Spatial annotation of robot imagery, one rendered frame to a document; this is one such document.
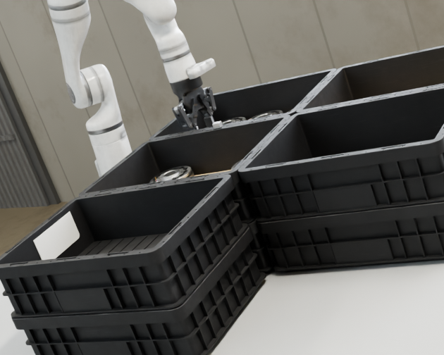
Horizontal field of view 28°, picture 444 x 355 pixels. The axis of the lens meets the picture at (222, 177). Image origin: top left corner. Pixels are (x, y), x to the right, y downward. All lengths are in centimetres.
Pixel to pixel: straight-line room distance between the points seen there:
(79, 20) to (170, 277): 83
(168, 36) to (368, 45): 170
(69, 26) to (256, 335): 91
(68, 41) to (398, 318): 106
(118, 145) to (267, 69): 183
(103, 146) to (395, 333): 104
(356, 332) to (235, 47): 268
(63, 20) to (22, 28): 285
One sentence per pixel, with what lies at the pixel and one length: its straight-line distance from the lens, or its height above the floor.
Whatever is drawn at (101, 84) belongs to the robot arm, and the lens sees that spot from 219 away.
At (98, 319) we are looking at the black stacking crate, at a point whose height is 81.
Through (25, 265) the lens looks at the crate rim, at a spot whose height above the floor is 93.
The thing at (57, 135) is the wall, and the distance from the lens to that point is 511.
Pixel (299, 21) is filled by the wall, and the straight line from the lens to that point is 379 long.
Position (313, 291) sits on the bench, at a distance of 165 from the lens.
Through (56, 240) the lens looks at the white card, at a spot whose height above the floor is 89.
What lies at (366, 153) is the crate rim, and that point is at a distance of 154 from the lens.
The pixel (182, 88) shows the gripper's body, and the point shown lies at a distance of 210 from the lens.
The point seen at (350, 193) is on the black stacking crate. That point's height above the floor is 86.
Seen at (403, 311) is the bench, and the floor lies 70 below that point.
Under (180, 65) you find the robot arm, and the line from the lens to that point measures 209.
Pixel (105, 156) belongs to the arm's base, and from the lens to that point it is 223.
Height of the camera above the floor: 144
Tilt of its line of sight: 18 degrees down
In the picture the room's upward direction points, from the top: 20 degrees counter-clockwise
